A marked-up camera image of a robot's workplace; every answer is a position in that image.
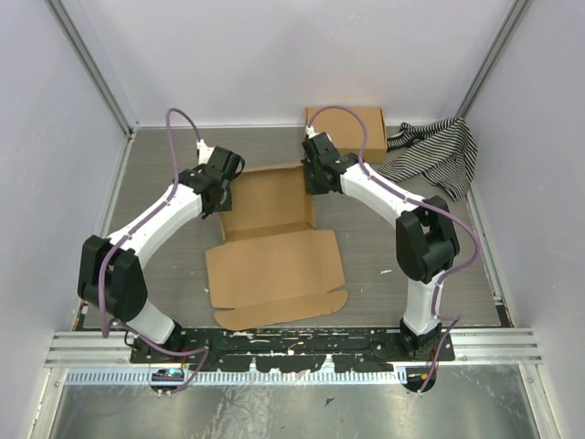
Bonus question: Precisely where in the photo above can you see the brown cardboard box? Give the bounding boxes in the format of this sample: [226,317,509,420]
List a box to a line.
[305,107,387,164]
[206,165,348,331]

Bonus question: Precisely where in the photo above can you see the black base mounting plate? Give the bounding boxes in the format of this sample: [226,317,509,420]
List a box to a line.
[129,327,456,374]

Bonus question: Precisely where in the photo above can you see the right aluminium corner post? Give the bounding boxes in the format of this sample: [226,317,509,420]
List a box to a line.
[456,0,533,119]

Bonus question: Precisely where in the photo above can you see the aluminium corner post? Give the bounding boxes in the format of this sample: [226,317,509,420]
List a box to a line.
[456,0,533,119]
[45,0,134,136]

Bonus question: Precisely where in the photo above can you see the striped black white cloth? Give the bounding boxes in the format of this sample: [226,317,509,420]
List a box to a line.
[378,117,478,201]

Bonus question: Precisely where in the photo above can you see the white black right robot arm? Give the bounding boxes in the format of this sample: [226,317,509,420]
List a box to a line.
[302,126,460,361]

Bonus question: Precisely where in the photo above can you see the folded brown cardboard box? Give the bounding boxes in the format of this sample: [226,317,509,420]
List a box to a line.
[305,107,387,164]

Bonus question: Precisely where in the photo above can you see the aluminium front frame rail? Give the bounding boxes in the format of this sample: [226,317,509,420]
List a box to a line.
[45,327,543,370]

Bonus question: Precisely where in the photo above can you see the left aluminium corner post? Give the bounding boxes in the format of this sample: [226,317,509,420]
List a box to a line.
[45,0,134,136]

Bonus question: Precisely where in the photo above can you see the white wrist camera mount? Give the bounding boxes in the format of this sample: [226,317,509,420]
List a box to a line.
[197,139,215,165]
[304,125,316,138]

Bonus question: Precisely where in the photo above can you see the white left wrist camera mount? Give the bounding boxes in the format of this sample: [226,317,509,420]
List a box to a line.
[197,139,215,165]

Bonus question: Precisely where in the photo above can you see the slotted grey cable duct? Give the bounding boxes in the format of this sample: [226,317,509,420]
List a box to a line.
[64,366,407,387]

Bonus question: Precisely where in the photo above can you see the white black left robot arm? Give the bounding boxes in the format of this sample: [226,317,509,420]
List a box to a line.
[77,142,246,363]

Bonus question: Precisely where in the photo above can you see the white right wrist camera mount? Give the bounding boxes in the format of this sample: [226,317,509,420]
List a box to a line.
[304,125,316,138]

